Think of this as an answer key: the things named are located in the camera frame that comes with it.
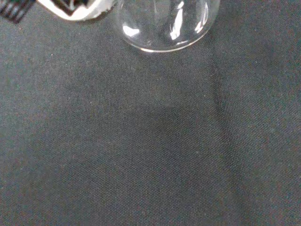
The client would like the black bench cloth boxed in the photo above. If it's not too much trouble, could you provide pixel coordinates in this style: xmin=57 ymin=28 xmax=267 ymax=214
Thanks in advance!
xmin=0 ymin=0 xmax=301 ymax=226

